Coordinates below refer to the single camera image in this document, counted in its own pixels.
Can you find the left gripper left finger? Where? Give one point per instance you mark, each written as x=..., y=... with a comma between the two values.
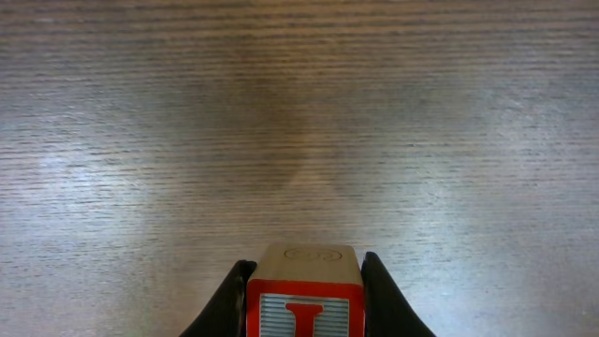
x=225, y=313

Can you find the red letter I block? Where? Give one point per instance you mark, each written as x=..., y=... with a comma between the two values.
x=306, y=290

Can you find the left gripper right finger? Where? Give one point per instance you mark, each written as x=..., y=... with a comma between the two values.
x=387, y=312

